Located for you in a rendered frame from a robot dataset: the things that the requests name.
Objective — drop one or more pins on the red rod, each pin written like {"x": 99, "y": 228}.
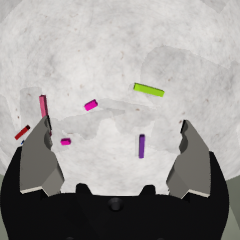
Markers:
{"x": 24, "y": 130}

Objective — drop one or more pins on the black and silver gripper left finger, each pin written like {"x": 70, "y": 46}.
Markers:
{"x": 32, "y": 175}

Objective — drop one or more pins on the purple rod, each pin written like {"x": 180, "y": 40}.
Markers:
{"x": 141, "y": 145}

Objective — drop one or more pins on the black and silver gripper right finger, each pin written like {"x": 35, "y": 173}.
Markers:
{"x": 197, "y": 178}

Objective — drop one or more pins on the lime green rod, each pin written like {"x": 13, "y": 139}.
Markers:
{"x": 148, "y": 89}

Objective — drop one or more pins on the magenta rod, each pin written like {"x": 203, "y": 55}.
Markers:
{"x": 91, "y": 105}
{"x": 65, "y": 141}

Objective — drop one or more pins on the pink rod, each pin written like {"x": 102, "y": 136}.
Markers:
{"x": 43, "y": 106}

